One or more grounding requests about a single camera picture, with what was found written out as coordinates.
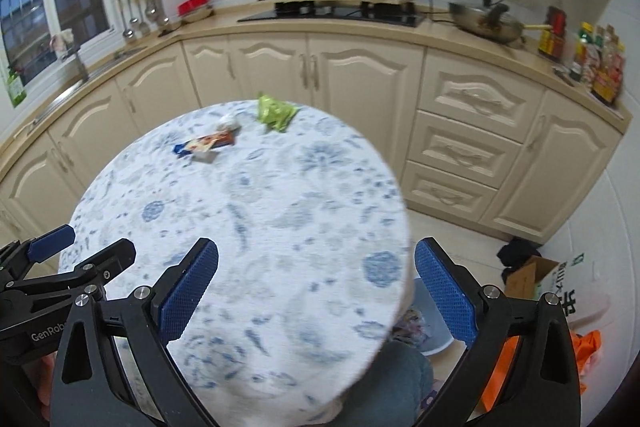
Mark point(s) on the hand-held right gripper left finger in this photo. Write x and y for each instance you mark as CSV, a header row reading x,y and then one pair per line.
x,y
192,282

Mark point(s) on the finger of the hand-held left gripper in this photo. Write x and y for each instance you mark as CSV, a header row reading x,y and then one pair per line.
x,y
112,257
52,241

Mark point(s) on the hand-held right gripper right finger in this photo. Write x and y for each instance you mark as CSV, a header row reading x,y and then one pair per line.
x,y
442,287

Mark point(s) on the light blue waste bin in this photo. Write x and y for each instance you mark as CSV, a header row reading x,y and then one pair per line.
x,y
437,342

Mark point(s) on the dark cloth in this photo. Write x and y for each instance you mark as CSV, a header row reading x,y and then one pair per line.
x,y
517,254

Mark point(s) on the brown cardboard box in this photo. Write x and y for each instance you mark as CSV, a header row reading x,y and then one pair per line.
x,y
525,279

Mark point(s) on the cream cabinet drawer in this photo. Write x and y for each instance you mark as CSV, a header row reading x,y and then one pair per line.
x,y
480,94
465,149
447,192

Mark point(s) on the round table, floral cloth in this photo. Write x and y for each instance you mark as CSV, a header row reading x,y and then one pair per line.
x,y
280,217

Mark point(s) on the person's jeans leg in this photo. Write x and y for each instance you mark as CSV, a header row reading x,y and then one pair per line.
x,y
395,387

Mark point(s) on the white rice bag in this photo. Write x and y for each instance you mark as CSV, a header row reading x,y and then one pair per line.
x,y
575,282

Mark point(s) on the brown blue snack wrapper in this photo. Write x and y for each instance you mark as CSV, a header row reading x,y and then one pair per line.
x,y
212,142

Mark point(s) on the orange plastic bag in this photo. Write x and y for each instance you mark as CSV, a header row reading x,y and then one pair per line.
x,y
587,342

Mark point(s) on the green dish soap bottle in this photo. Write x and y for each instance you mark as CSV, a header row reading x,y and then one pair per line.
x,y
15,89

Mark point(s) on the steel kitchen faucet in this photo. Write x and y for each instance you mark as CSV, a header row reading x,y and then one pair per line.
x,y
75,57

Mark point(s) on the green snack packet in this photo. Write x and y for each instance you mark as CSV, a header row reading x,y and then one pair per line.
x,y
275,113

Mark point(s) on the cream kitchen base cabinets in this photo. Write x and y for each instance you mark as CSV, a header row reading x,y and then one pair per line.
x,y
360,77

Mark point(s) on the metal utensil rack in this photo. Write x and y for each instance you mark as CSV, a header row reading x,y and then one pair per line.
x,y
142,2

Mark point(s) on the red box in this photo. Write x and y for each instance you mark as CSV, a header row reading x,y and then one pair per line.
x,y
195,7

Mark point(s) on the steel frying pan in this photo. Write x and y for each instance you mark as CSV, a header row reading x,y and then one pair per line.
x,y
480,24

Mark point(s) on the yellow cap seasoning bottle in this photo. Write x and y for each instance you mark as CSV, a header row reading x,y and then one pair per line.
x,y
584,54

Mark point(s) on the red label sauce bottle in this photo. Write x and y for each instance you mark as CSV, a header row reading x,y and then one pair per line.
x,y
610,72

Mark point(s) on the dark soy sauce bottle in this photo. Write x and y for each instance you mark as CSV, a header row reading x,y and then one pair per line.
x,y
552,34

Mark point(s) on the black spatula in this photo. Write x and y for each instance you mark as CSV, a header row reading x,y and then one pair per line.
x,y
494,11

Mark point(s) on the black gas stove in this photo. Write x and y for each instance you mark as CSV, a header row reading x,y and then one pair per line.
x,y
340,13

